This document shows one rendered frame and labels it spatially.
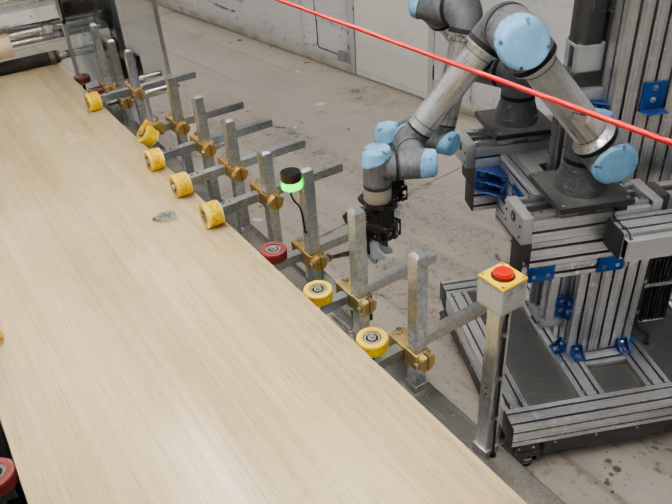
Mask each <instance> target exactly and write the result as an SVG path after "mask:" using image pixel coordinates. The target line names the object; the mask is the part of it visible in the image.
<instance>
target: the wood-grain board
mask: <svg viewBox="0 0 672 504"><path fill-rule="evenodd" d="M87 93H88V92H87V91H86V90H85V89H84V88H83V87H82V86H81V85H80V84H79V83H78V82H77V81H75V80H74V79H73V78H72V77H71V76H70V75H69V74H68V73H67V72H66V71H65V70H64V69H60V70H56V71H52V72H48V73H43V74H39V75H35V76H31V77H27V78H22V79H18V80H14V81H10V82H5V83H1V84H0V324H1V326H0V329H1V331H2V334H3V336H4V338H3V339H0V420H1V423H2V426H3V429H4V432H5V435H6V439H7V442H8V445H9V448H10V451H11V454H12V457H13V460H14V463H15V466H16V469H17V472H18V475H19V478H20V481H21V484H22V487H23V490H24V493H25V496H26V499H27V502H28V504H527V503H526V502H525V501H524V500H523V499H522V498H521V497H520V496H519V495H517V494H516V493H515V492H514V491H513V490H512V489H511V488H510V487H509V486H508V485H507V484H506V483H505V482H504V481H503V480H501V479H500V478H499V477H498V476H497V475H496V474H495V473H494V472H493V471H492V470H491V469H490V468H489V467H488V466H487V465H485V464H484V463H483V462H482V461H481V460H480V459H479V458H478V457H477V456H476V455H475V454H474V453H473V452H472V451H470V450H469V449H468V448H467V447H466V446H465V445H464V444H463V443H462V442H461V441H460V440H459V439H458V438H457V437H456V436H454V435H453V434H452V433H451V432H450V431H449V430H448V429H447V428H446V427H445V426H444V425H443V424H442V423H441V422H440V421H438V420H437V419H436V418H435V417H434V416H433V415H432V414H431V413H430V412H429V411H428V410H427V409H426V408H425V407H424V406H422V405H421V404H420V403H419V402H418V401H417V400H416V399H415V398H414V397H413V396H412V395H411V394H410V393H409V392H407V391H406V390H405V389H404V388H403V387H402V386H401V385H400V384H399V383H398V382H397V381H396V380H395V379H394V378H393V377H391V376H390V375H389V374H388V373H387V372H386V371H385V370H384V369H383V368H382V367H381V366H380V365H379V364H378V363H377V362H375V361H374V360H373V359H372V358H371V357H370V356H369V355H368V354H367V353H366V352H365V351H364V350H363V349H362V348H361V347H359V346H358V345H357V344H356V343H355V342H354V341H353V340H352V339H351V338H350V337H349V336H348V335H347V334H346V333H345V332H343V331H342V330H341V329H340V328H339V327H338V326H337V325H336V324H335V323H334V322H333V321H332V320H331V319H330V318H328V317H327V316H326V315H325V314H324V313H323V312H322V311H321V310H320V309H319V308H318V307H317V306H316V305H315V304H314V303H312V302H311V301H310V300H309V299H308V298H307V297H306V296H305V295H304V294H303V293H302V292H301V291H300V290H299V289H298V288H296V287H295V286H294V285H293V284H292V283H291V282H290V281H289V280H288V279H287V278H286V277H285V276H284V275H283V274H282V273H280V272H279V271H278V270H277V269H276V268H275V267H274V266H273V265H272V264H271V263H270V262H269V261H268V260H267V259H265V258H264V257H263V256H262V255H261V254H260V253H259V252H258V251H257V250H256V249H255V248H254V247H253V246H252V245H251V244H249V243H248V242H247V241H246V240H245V239H244V238H243V237H242V236H241V235H240V234H239V233H238V232H237V231H236V230H235V229H233V228H232V227H231V226H230V225H229V224H228V223H227V222H226V221H225V222H224V223H222V224H219V225H217V226H214V227H211V228H207V227H206V226H205V225H204V223H203V221H202V219H201V217H200V213H199V205H200V204H203V203H206V202H205V201H204V200H202V199H201V198H200V197H199V196H198V195H197V194H196V193H195V192H194V191H193V192H192V193H191V194H188V195H185V196H182V197H179V198H177V197H176V196H175V195H174V193H173V192H172V189H171V187H170V183H169V176H171V175H174V174H175V173H174V172H173V171H172V170H170V169H169V168H168V167H167V166H165V168H162V169H159V170H156V171H153V172H151V171H150V170H149V169H148V167H147V165H146V163H145V160H144V156H143V152H144V151H146V150H149V149H148V148H147V147H146V146H145V145H144V144H142V143H140V142H138V141H137V138H136V137H135V136H134V135H133V134H132V133H131V132H130V131H129V130H128V129H127V128H126V127H125V126H123V125H122V124H121V123H120V122H119V121H118V120H117V119H116V118H115V117H114V116H113V115H112V114H111V113H110V112H109V111H107V110H106V109H105V108H104V107H103V108H102V109H99V110H96V111H92V112H91V111H89V109H88V107H87V105H86V102H85V98H84V95H85V94H87ZM169 210H174V211H176V212H177V213H178V214H177V215H176V216H177V217H179V219H177V220H176V221H174V222H165V221H164V222H161V223H159V222H156V221H155V222H154V221H152V217H154V216H156V215H157V216H158V214H159V213H160V212H167V211H169Z"/></svg>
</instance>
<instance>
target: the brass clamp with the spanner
mask: <svg viewBox="0 0 672 504"><path fill-rule="evenodd" d="M302 238H303V241H302V242H297V239H296V240H293V241H291V245H292V251H293V250H295V249H298V250H299V251H300V252H301V253H302V261H301V262H302V263H303V264H304V265H306V266H307V267H308V268H309V269H310V270H311V271H312V270H314V269H315V270H316V271H321V270H323V269H325V268H326V266H327V263H328V260H327V258H326V257H325V256H324V252H323V251H322V250H321V249H320V252H318V253H316V254H313V255H310V254H308V253H307V252H306V251H305V246H304V236H303V237H302Z"/></svg>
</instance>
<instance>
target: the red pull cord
mask: <svg viewBox="0 0 672 504"><path fill-rule="evenodd" d="M275 1H278V2H281V3H283V4H286V5H289V6H291V7H294V8H297V9H300V10H302V11H305V12H308V13H310V14H313V15H316V16H319V17H321V18H324V19H327V20H329V21H332V22H335V23H338V24H340V25H343V26H346V27H349V28H351V29H354V30H357V31H359V32H362V33H365V34H368V35H370V36H373V37H376V38H378V39H381V40H384V41H387V42H389V43H392V44H395V45H397V46H400V47H403V48H406V49H408V50H411V51H414V52H416V53H419V54H422V55H425V56H427V57H430V58H433V59H435V60H438V61H441V62H444V63H446V64H449V65H452V66H455V67H457V68H460V69H463V70H465V71H468V72H471V73H474V74H476V75H479V76H482V77H484V78H487V79H490V80H493V81H495V82H498V83H501V84H503V85H506V86H509V87H512V88H514V89H517V90H520V91H522V92H525V93H528V94H531V95H533V96H536V97H539V98H542V99H544V100H547V101H550V102H552V103H555V104H558V105H561V106H563V107H566V108H569V109H571V110H574V111H577V112H580V113H582V114H585V115H588V116H590V117H593V118H596V119H599V120H601V121H604V122H607V123H609V124H612V125H615V126H618V127H620V128H623V129H626V130H628V131H631V132H634V133H637V134H639V135H642V136H645V137H648V138H650V139H653V140H656V141H658V142H661V143H664V144H667V145H669V146H672V139H670V138H667V137H664V136H661V135H658V134H656V133H653V132H650V131H647V130H645V129H642V128H639V127H636V126H633V125H631V124H628V123H625V122H622V121H620V120H617V119H614V118H611V117H608V116H606V115H603V114H600V113H597V112H595V111H592V110H589V109H586V108H583V107H581V106H578V105H575V104H572V103H570V102H567V101H564V100H561V99H558V98H556V97H553V96H550V95H547V94H544V93H542V92H539V91H536V90H533V89H531V88H528V87H525V86H522V85H519V84H517V83H514V82H511V81H508V80H506V79H503V78H500V77H497V76H494V75H492V74H489V73H486V72H483V71H481V70H478V69H475V68H472V67H469V66H467V65H464V64H461V63H458V62H456V61H453V60H450V59H447V58H444V57H442V56H439V55H436V54H433V53H430V52H428V51H425V50H422V49H419V48H417V47H414V46H411V45H408V44H405V43H403V42H400V41H397V40H394V39H392V38H389V37H386V36H383V35H380V34H378V33H375V32H372V31H369V30H367V29H364V28H361V27H358V26H355V25H353V24H350V23H347V22H344V21H342V20H339V19H336V18H333V17H330V16H328V15H325V14H322V13H319V12H316V11H314V10H311V9H308V8H305V7H303V6H300V5H297V4H294V3H291V2H289V1H286V0H275Z"/></svg>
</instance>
